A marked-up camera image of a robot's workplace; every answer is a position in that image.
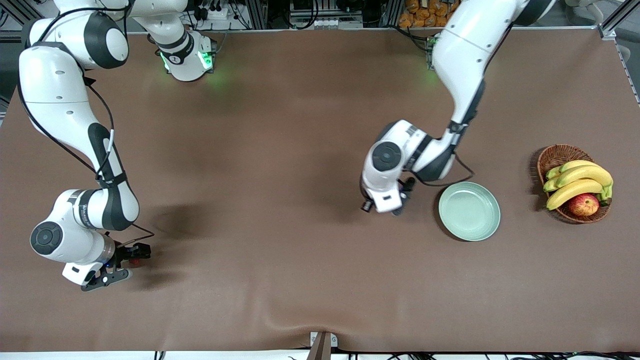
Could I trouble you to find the brown table cloth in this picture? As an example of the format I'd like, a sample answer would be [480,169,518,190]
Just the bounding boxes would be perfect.
[0,27,640,353]

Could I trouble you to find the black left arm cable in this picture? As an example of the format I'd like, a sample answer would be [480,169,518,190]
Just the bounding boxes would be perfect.
[414,152,475,188]

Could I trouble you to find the red apple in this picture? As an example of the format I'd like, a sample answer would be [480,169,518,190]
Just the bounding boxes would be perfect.
[568,193,600,217]

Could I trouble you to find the yellow banana bunch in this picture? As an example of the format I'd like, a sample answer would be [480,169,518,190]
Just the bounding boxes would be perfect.
[543,159,614,211]

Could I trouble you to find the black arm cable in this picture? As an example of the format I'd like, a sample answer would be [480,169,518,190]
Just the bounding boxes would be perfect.
[414,152,475,188]
[17,5,156,248]

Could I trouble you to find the brown wicker basket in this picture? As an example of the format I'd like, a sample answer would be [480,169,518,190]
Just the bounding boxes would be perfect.
[537,144,612,224]

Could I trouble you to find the light green plate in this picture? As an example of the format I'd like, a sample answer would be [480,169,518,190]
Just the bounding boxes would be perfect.
[438,181,501,242]

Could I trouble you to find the aluminium frame profile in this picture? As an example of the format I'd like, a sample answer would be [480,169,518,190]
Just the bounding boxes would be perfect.
[595,0,640,106]

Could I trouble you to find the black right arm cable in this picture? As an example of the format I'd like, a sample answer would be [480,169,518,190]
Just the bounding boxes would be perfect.
[17,5,156,248]

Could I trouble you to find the orange bread rolls pile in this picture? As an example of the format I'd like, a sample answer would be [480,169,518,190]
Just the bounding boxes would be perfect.
[398,0,458,29]

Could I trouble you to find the metal table bracket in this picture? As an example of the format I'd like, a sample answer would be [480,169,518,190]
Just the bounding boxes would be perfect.
[306,331,339,360]

